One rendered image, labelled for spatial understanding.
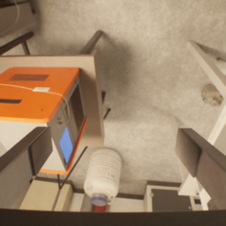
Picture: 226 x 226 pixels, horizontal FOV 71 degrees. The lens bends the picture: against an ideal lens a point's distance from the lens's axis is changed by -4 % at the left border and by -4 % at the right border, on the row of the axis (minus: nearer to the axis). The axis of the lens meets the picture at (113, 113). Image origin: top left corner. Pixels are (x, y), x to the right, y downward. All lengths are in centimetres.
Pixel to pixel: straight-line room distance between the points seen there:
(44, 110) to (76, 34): 110
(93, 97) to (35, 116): 47
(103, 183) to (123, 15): 180
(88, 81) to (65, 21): 82
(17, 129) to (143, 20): 125
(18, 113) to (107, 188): 169
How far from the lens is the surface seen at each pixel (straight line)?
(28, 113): 66
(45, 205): 352
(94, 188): 220
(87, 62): 91
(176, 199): 312
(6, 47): 148
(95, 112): 108
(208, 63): 120
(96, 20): 157
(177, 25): 158
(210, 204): 103
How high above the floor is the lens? 152
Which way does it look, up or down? 50 degrees down
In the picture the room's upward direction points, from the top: 170 degrees counter-clockwise
